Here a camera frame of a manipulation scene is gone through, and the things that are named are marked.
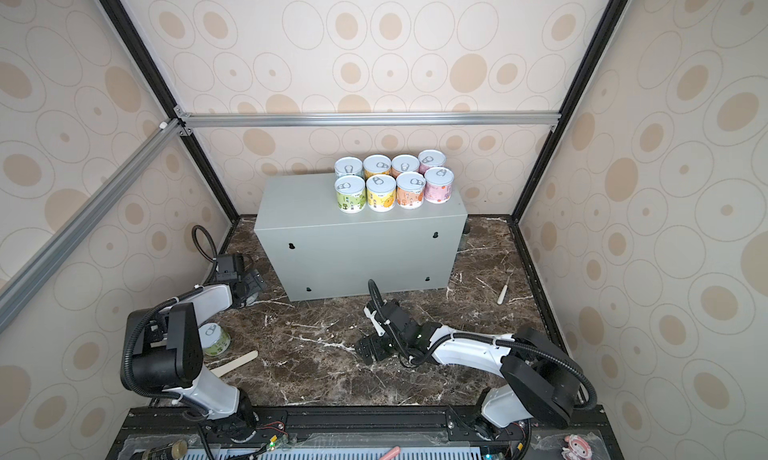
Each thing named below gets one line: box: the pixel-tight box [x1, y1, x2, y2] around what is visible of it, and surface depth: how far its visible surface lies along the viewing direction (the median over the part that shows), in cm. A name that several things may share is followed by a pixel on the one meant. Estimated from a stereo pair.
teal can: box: [334, 156, 363, 179], surface depth 78 cm
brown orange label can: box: [396, 171, 426, 209], surface depth 74 cm
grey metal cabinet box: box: [254, 173, 468, 302], surface depth 78 cm
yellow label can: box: [363, 154, 392, 181], surface depth 79 cm
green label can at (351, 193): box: [334, 175, 367, 214], surface depth 73 cm
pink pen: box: [379, 445, 401, 460], surface depth 71 cm
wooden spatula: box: [210, 350, 259, 378], surface depth 87 cm
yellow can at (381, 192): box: [366, 174, 396, 212], surface depth 74 cm
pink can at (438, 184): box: [424, 166, 455, 204], surface depth 76 cm
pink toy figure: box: [561, 434, 593, 460], surface depth 70 cm
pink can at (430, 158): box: [418, 149, 446, 175], surface depth 80 cm
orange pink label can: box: [391, 154, 420, 179], surface depth 79 cm
